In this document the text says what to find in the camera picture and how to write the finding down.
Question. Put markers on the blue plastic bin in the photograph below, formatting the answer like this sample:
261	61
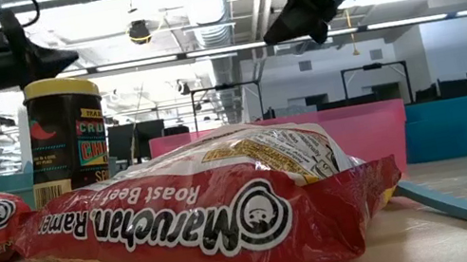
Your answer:
460	129

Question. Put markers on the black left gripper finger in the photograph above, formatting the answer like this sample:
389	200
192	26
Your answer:
50	62

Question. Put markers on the yellow hanging pendant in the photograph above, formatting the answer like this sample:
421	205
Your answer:
355	51

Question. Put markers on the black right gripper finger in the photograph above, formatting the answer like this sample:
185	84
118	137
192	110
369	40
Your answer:
298	20
321	32

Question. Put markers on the black ceiling camera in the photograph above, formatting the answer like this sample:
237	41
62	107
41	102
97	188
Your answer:
139	31

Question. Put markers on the pink plastic tray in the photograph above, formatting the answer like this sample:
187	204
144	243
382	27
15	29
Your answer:
374	135

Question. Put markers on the black stand frame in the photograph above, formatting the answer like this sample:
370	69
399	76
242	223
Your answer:
225	86
371	66

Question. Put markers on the white pillar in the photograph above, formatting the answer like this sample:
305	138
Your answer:
22	134

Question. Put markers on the black spice jar yellow lid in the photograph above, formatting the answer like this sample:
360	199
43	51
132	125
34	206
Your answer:
65	132

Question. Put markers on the green plastic bin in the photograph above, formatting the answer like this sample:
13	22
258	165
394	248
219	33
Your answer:
7	185

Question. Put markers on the silver ceiling duct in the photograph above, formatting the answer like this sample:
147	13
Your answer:
207	10

